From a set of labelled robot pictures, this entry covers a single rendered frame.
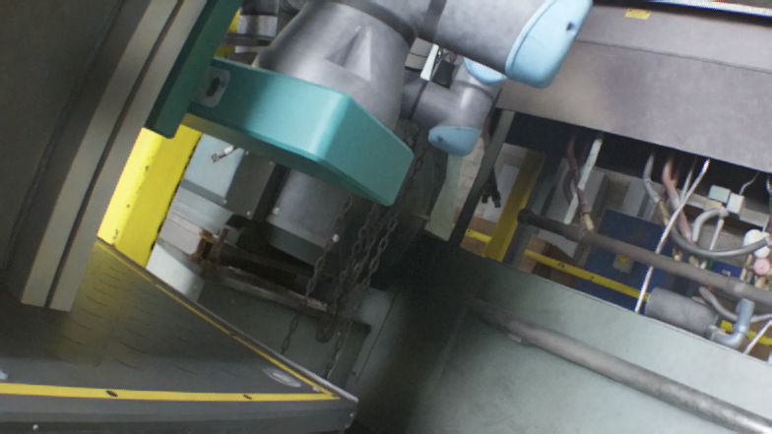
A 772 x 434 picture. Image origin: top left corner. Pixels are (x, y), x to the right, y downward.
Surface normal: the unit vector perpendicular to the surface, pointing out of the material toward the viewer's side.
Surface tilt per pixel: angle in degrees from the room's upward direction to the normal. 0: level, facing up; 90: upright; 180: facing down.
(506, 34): 128
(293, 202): 90
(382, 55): 72
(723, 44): 78
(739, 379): 90
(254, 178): 90
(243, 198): 90
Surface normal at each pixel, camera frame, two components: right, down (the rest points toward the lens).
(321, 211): -0.33, -0.21
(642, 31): -0.51, -0.50
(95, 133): 0.83, 0.34
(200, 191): -0.52, 0.50
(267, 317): 0.69, 0.26
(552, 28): -0.09, 0.26
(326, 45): 0.14, -0.33
